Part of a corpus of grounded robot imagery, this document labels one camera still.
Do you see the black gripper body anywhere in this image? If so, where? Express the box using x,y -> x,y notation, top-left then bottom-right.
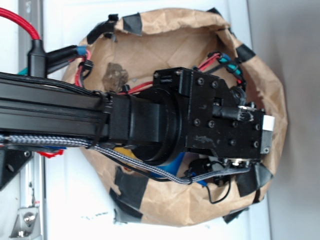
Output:
152,67 -> 266,161

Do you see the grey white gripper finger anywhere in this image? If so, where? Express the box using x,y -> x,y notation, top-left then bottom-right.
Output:
260,115 -> 275,154

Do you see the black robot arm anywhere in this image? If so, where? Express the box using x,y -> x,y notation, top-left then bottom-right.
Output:
0,67 -> 275,166

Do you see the blue plastic capsule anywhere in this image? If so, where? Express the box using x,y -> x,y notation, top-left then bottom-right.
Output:
159,152 -> 185,175

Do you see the yellow rubber duck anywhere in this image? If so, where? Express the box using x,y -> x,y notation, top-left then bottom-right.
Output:
114,147 -> 137,173

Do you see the brown rock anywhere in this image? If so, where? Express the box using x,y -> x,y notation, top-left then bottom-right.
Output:
102,62 -> 129,93

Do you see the brown paper bag bin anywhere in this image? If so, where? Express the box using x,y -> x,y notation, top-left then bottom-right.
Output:
82,8 -> 288,227

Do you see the aluminium rail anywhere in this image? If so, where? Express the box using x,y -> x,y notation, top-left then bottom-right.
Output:
17,0 -> 48,240

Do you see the grey braided cable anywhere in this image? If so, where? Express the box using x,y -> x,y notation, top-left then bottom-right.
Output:
0,134 -> 251,186

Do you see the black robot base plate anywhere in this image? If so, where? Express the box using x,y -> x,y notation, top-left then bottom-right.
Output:
0,149 -> 34,191

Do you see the silver corner bracket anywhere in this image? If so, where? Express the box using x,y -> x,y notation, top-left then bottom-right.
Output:
9,207 -> 42,240

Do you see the red braided cable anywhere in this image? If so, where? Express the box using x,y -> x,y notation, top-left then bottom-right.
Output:
0,7 -> 41,41

